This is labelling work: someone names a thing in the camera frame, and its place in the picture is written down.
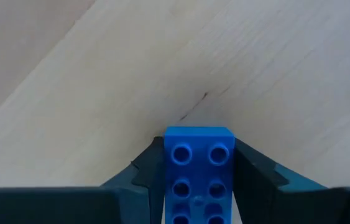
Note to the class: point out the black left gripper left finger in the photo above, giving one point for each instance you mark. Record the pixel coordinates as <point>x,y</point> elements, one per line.
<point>125,199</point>

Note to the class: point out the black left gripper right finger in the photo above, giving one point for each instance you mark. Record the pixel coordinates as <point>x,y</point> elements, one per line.
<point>271,199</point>

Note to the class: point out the long blue toy block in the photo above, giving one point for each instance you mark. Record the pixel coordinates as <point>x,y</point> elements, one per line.
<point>198,174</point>

